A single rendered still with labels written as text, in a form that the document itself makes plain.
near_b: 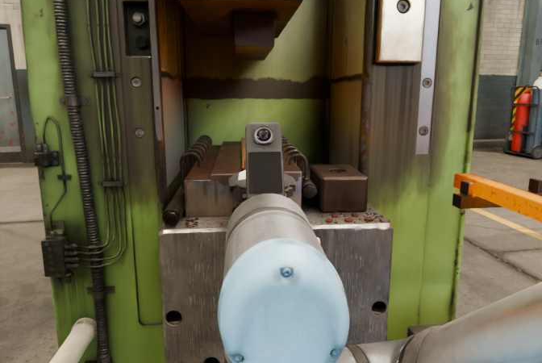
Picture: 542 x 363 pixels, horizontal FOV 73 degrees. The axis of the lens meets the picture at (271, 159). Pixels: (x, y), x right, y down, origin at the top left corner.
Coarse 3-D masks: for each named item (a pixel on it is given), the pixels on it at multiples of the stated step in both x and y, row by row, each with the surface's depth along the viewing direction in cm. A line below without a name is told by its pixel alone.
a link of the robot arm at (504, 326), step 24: (528, 288) 20; (480, 312) 23; (504, 312) 20; (528, 312) 18; (408, 336) 34; (432, 336) 27; (456, 336) 24; (480, 336) 21; (504, 336) 19; (528, 336) 17; (360, 360) 32; (384, 360) 32; (408, 360) 29; (432, 360) 25; (456, 360) 23; (480, 360) 20; (504, 360) 19; (528, 360) 17
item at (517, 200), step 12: (456, 180) 61; (468, 180) 58; (480, 180) 57; (492, 180) 57; (480, 192) 55; (492, 192) 53; (504, 192) 51; (516, 192) 50; (528, 192) 50; (504, 204) 51; (516, 204) 49; (528, 204) 47; (540, 204) 45; (528, 216) 47; (540, 216) 45
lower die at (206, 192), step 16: (224, 144) 97; (240, 144) 97; (208, 160) 81; (224, 160) 75; (240, 160) 75; (192, 176) 65; (208, 176) 65; (224, 176) 63; (192, 192) 63; (208, 192) 63; (224, 192) 63; (192, 208) 63; (208, 208) 63; (224, 208) 64
